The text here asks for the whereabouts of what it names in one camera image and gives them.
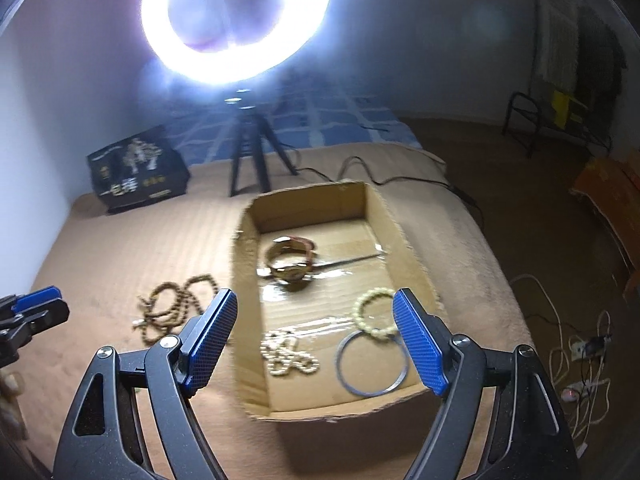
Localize brown wooden bead necklace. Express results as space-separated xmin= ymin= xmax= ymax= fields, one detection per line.
xmin=131 ymin=273 xmax=234 ymax=346

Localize pale jade bead bracelet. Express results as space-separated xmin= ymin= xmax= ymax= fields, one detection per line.
xmin=350 ymin=286 xmax=400 ymax=339

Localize cream bead necklace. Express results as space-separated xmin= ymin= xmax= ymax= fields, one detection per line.
xmin=259 ymin=328 xmax=321 ymax=378

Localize dark thin bangle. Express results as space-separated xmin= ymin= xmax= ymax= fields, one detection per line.
xmin=334 ymin=330 xmax=410 ymax=398

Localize left gloved hand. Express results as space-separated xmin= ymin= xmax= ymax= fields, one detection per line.
xmin=0 ymin=370 xmax=29 ymax=441

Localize black snack bag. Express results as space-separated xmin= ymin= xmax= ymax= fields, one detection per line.
xmin=87 ymin=126 xmax=191 ymax=214

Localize orange box on floor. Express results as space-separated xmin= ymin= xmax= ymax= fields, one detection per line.
xmin=570 ymin=150 xmax=640 ymax=300

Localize cardboard box tray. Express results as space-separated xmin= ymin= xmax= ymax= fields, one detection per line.
xmin=230 ymin=180 xmax=447 ymax=424

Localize black tripod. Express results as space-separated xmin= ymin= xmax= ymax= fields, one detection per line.
xmin=224 ymin=88 xmax=298 ymax=197

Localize black metal rack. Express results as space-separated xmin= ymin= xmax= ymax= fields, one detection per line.
xmin=501 ymin=90 xmax=613 ymax=158

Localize blue patterned bedding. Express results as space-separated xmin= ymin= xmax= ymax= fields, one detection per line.
xmin=164 ymin=75 xmax=421 ymax=166

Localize white power strip cables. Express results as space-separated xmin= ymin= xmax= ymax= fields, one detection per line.
xmin=508 ymin=273 xmax=616 ymax=458

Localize black power cable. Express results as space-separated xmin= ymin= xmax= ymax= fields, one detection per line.
xmin=294 ymin=155 xmax=486 ymax=226

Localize white ring light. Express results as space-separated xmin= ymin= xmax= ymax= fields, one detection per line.
xmin=140 ymin=0 xmax=330 ymax=87

